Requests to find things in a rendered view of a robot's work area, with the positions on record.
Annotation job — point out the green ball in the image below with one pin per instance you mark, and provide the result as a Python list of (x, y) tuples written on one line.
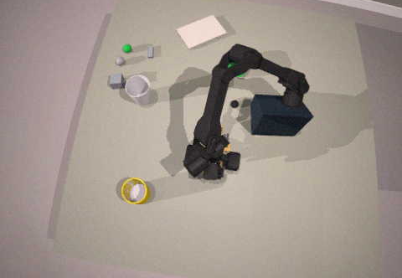
[(127, 48)]

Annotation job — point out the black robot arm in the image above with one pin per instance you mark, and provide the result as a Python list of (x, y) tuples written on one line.
[(208, 128)]

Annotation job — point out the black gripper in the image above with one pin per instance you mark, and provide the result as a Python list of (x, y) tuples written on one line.
[(230, 161)]

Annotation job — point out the black ball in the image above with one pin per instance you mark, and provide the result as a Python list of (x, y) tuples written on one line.
[(235, 103)]

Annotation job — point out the white ball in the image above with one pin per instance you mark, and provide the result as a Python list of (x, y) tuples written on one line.
[(120, 60)]

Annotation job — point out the cream flat rectangular slab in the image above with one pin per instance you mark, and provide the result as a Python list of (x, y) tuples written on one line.
[(201, 32)]

